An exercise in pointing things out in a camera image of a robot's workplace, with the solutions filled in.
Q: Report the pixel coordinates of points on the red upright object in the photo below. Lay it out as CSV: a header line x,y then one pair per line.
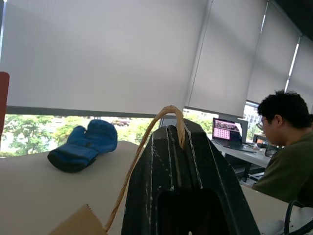
x,y
3,102

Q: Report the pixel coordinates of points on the open laptop with pink screen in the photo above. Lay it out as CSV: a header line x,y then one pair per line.
x,y
223,132

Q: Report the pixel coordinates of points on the grey office desk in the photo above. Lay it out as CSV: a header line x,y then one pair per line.
x,y
247,156

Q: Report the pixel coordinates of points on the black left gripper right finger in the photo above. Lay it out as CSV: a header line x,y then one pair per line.
x,y
210,169

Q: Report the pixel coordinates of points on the black mesh pen holder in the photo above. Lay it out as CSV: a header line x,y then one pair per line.
x,y
271,151

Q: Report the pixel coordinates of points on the white roller blind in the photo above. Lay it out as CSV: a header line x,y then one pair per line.
x,y
303,73
225,61
271,66
97,54

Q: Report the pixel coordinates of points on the blue plush boxing glove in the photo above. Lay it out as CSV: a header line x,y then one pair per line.
x,y
85,147

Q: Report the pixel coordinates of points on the person in olive shirt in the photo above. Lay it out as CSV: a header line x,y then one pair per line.
x,y
291,166

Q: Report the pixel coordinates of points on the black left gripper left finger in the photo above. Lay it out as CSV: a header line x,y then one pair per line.
x,y
146,176

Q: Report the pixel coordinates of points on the grey monitor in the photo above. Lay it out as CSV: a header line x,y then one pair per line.
x,y
240,122

